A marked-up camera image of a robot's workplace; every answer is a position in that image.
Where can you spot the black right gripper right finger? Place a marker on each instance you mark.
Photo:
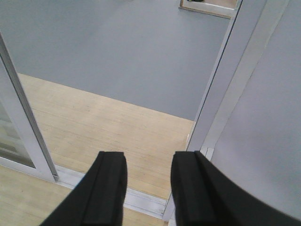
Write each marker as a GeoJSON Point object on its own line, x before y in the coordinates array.
{"type": "Point", "coordinates": [204, 196]}

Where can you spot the white wall panel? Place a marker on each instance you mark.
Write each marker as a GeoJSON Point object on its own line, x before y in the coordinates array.
{"type": "Point", "coordinates": [260, 147]}

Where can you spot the aluminium door floor track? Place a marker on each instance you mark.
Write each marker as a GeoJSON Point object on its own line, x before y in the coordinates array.
{"type": "Point", "coordinates": [134, 200]}

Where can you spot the light wooden floor platform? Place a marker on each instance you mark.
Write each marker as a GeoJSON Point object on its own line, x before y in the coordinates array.
{"type": "Point", "coordinates": [76, 125]}

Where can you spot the wooden tray frame right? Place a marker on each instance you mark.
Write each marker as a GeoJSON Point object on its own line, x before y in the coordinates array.
{"type": "Point", "coordinates": [220, 8]}

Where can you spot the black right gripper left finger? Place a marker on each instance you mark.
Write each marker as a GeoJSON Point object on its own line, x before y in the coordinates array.
{"type": "Point", "coordinates": [98, 199]}

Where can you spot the white sliding glass door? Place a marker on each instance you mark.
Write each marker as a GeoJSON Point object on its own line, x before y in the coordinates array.
{"type": "Point", "coordinates": [22, 146]}

